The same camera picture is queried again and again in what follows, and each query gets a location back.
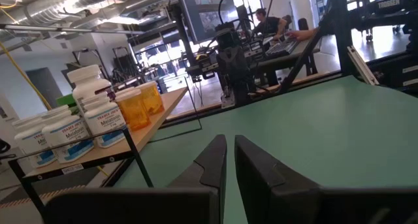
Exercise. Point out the orange pill bottle white cap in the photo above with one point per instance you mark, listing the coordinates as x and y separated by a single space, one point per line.
155 100
134 113

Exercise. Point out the black frame post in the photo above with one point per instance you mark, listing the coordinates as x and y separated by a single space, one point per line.
339 31

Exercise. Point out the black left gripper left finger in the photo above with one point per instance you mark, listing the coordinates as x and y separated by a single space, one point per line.
196 198

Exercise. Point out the dark office desk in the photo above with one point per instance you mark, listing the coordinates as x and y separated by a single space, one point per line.
287 60

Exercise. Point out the wooden shelf with black frame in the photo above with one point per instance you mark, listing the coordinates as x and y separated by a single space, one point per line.
160 119

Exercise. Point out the black Trossen robot arm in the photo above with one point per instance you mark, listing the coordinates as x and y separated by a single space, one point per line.
388 5

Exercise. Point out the large wall display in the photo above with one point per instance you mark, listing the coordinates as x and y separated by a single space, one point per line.
209 15

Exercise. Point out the black keyboard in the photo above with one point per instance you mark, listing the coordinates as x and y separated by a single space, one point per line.
282 48

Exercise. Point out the person's forearm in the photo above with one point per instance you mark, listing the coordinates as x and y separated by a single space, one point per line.
302 34

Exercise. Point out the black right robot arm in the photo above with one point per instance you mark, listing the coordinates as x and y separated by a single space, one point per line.
241 93

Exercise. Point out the grey metal bracket plate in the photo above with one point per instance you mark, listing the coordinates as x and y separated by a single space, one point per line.
362 65

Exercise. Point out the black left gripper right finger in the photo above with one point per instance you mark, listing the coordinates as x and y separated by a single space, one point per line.
277 198

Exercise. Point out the person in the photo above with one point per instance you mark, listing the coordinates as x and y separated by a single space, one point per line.
271 23

